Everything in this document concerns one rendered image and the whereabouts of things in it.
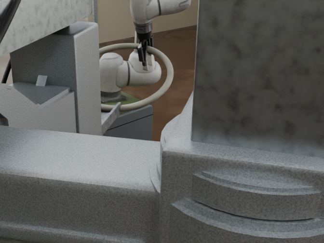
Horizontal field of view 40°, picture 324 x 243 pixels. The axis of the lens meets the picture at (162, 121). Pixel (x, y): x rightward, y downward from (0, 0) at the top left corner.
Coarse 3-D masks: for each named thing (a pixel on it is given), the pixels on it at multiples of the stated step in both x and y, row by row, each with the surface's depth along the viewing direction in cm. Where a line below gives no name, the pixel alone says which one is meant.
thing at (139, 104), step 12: (108, 48) 225; (120, 48) 226; (132, 48) 226; (168, 60) 214; (168, 72) 208; (168, 84) 203; (156, 96) 197; (108, 108) 194; (120, 108) 194; (132, 108) 194
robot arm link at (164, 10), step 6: (162, 0) 205; (168, 0) 205; (174, 0) 205; (180, 0) 206; (186, 0) 207; (162, 6) 205; (168, 6) 206; (174, 6) 206; (180, 6) 208; (186, 6) 209; (162, 12) 207; (168, 12) 208; (174, 12) 209
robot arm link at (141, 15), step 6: (132, 0) 202; (138, 0) 201; (144, 0) 201; (150, 0) 204; (156, 0) 204; (132, 6) 204; (138, 6) 202; (144, 6) 203; (150, 6) 204; (156, 6) 205; (132, 12) 206; (138, 12) 204; (144, 12) 205; (150, 12) 205; (156, 12) 206; (138, 18) 207; (144, 18) 207; (150, 18) 208
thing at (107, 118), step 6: (120, 102) 194; (114, 108) 187; (102, 114) 192; (108, 114) 182; (114, 114) 187; (102, 120) 187; (108, 120) 181; (114, 120) 188; (102, 126) 174; (108, 126) 182; (102, 132) 175
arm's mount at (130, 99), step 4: (128, 96) 281; (132, 96) 282; (124, 100) 275; (128, 100) 275; (132, 100) 276; (136, 100) 277; (140, 100) 277; (104, 104) 266; (108, 104) 266; (112, 104) 267; (116, 104) 268; (124, 104) 269; (124, 112) 267
